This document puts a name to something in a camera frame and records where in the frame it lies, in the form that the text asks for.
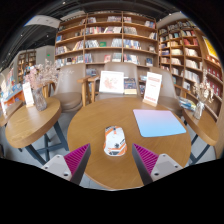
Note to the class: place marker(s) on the small white table sign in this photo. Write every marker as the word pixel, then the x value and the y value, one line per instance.
pixel 28 94

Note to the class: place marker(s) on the book display table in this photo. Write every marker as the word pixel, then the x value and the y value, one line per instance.
pixel 8 86

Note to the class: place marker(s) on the white picture board red print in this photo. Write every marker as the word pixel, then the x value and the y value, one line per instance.
pixel 111 82

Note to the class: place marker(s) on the orange and white computer mouse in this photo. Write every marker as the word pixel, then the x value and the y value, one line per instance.
pixel 115 141

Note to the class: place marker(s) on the dark cover book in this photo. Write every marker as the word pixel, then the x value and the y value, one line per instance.
pixel 130 85

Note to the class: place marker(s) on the glass vase pink dried flowers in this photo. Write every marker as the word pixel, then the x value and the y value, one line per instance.
pixel 39 100

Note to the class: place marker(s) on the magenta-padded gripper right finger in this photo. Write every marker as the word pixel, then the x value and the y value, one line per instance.
pixel 146 160

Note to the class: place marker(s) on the colourful book stack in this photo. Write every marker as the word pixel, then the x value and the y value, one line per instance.
pixel 186 104

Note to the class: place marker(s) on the white sign stand red print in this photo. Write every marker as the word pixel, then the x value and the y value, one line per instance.
pixel 152 87

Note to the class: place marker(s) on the light blue book stack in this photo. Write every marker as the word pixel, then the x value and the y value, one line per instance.
pixel 143 78

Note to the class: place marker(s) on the distant wooden bookshelf unit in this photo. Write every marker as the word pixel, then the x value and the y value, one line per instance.
pixel 26 61

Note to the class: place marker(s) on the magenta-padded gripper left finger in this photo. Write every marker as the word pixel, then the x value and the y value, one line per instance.
pixel 76 160

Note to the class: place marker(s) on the white ceiling panel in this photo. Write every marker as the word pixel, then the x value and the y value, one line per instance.
pixel 41 21

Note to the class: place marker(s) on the wide wooden bookshelf unit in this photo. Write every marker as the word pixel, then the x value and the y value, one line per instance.
pixel 106 33

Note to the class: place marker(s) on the pink-blue gradient mouse pad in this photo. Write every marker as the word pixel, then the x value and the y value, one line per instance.
pixel 158 122

